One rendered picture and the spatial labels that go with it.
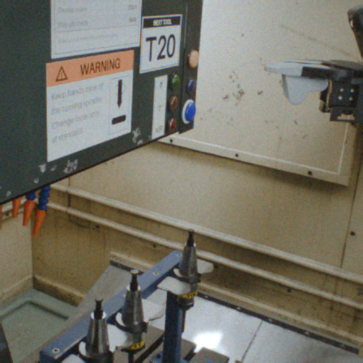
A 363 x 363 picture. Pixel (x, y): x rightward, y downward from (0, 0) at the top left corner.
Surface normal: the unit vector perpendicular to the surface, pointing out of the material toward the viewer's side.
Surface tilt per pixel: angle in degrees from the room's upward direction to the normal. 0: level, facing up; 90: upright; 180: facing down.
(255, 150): 90
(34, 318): 0
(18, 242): 90
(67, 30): 90
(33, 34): 90
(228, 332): 24
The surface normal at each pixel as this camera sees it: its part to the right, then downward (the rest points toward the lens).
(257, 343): -0.14, -0.74
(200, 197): -0.49, 0.28
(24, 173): 0.87, 0.23
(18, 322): 0.07, -0.93
